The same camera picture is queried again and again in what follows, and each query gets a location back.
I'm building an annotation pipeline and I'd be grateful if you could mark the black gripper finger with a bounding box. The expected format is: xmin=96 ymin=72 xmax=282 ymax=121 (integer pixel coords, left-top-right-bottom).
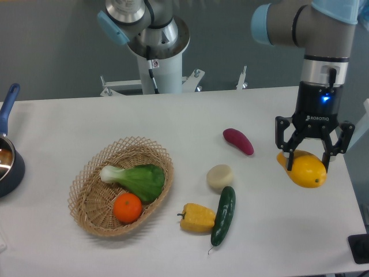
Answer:
xmin=321 ymin=121 xmax=355 ymax=172
xmin=275 ymin=115 xmax=307 ymax=171

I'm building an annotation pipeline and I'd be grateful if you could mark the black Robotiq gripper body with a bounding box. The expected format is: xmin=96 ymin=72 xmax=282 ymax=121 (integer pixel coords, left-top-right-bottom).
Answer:
xmin=291 ymin=81 xmax=344 ymax=140

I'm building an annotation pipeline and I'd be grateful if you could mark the yellow mango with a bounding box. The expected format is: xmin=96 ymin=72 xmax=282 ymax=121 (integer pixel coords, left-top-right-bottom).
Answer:
xmin=276 ymin=149 xmax=327 ymax=188

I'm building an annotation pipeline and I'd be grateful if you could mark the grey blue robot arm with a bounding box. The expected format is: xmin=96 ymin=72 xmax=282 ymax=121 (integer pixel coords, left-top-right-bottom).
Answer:
xmin=97 ymin=1 xmax=359 ymax=170

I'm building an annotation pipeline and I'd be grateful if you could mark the woven wicker basket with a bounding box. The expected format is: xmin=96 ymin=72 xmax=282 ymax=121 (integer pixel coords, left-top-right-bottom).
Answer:
xmin=68 ymin=137 xmax=174 ymax=237

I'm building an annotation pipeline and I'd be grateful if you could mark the purple sweet potato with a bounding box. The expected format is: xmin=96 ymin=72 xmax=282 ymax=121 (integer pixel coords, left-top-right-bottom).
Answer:
xmin=223 ymin=128 xmax=254 ymax=156

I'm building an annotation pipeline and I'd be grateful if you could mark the beige round bun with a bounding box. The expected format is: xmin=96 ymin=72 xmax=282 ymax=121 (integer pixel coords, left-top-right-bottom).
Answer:
xmin=206 ymin=164 xmax=234 ymax=190

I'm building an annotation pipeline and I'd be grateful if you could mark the dark green cucumber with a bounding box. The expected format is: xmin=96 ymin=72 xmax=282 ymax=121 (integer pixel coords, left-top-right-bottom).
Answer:
xmin=208 ymin=186 xmax=236 ymax=253

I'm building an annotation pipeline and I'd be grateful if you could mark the black device at edge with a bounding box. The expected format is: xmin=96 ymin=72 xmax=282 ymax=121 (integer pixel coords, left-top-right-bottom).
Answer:
xmin=348 ymin=234 xmax=369 ymax=264

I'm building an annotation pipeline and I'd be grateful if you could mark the yellow bell pepper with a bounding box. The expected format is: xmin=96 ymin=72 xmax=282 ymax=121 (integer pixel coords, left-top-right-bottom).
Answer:
xmin=177 ymin=203 xmax=216 ymax=233

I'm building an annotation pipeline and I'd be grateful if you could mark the green bok choy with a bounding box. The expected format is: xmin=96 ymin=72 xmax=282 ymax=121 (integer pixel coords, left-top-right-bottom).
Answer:
xmin=99 ymin=164 xmax=165 ymax=203

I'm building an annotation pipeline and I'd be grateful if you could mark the orange tangerine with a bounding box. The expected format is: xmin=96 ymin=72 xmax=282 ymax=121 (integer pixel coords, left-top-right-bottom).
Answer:
xmin=112 ymin=193 xmax=142 ymax=224

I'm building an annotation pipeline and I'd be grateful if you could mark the white metal frame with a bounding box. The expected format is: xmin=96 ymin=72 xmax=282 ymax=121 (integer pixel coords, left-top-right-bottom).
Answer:
xmin=100 ymin=65 xmax=248 ymax=97

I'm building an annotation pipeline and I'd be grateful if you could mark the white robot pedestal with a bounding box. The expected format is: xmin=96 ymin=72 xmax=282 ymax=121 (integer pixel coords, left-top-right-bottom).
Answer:
xmin=136 ymin=54 xmax=182 ymax=95

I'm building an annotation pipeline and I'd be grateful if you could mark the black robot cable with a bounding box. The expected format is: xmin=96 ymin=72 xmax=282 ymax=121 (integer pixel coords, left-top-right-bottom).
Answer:
xmin=145 ymin=45 xmax=160 ymax=95

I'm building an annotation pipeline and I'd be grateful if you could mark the blue handled saucepan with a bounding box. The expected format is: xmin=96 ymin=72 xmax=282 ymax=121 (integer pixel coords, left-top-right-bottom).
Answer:
xmin=1 ymin=83 xmax=25 ymax=197

